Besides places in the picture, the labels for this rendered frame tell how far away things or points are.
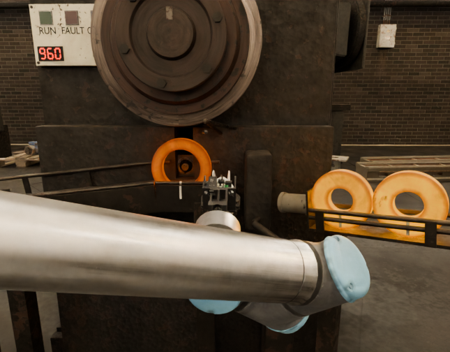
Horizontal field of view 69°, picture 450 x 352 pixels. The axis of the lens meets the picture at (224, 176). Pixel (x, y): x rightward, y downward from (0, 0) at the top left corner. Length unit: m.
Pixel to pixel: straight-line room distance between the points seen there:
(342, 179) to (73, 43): 0.90
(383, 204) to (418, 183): 0.09
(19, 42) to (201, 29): 7.52
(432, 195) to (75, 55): 1.07
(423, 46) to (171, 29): 7.42
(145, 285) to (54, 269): 0.09
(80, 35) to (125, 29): 0.30
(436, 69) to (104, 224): 8.04
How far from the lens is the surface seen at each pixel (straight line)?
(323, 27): 1.17
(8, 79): 8.44
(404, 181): 0.85
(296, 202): 0.93
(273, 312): 0.58
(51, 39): 1.24
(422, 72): 8.08
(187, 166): 1.10
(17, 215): 0.33
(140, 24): 0.93
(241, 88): 0.96
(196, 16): 0.91
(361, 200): 0.88
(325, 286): 0.48
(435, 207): 0.86
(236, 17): 0.96
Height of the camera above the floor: 0.96
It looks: 13 degrees down
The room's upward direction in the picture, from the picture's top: straight up
